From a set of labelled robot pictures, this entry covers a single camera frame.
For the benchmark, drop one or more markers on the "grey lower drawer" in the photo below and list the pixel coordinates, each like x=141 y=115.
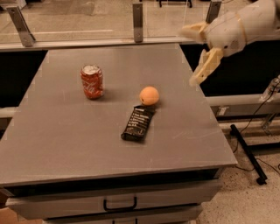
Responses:
x=163 y=215

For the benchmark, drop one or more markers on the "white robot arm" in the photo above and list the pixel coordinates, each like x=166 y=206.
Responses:
x=260 y=20

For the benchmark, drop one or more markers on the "black bar on floor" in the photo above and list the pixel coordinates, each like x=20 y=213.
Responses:
x=261 y=180

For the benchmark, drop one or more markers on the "white horizontal rail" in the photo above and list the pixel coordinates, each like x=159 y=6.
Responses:
x=226 y=100

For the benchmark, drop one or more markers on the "grey upper drawer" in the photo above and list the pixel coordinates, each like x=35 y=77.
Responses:
x=90 y=202

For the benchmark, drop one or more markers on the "orange fruit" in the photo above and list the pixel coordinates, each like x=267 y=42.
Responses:
x=149 y=96

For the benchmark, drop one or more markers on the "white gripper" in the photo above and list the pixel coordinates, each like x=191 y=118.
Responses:
x=227 y=35

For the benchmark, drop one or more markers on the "black drawer handle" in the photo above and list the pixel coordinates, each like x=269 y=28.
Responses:
x=110 y=207

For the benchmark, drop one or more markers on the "grey drawer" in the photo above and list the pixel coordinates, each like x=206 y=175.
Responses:
x=163 y=215
x=90 y=202

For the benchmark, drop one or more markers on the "metal railing bracket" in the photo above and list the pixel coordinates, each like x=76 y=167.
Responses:
x=213 y=11
x=26 y=37
x=138 y=22

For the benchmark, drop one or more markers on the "black rxbar chocolate wrapper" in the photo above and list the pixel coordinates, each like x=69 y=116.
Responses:
x=138 y=123

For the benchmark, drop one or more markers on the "middle metal railing bracket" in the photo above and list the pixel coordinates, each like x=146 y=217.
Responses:
x=138 y=22

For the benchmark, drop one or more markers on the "red coca-cola can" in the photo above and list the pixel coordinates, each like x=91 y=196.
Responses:
x=92 y=78

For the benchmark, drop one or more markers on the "right metal railing bracket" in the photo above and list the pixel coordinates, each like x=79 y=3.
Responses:
x=213 y=11

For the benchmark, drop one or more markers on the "left metal railing bracket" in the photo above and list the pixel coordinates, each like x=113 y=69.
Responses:
x=26 y=37

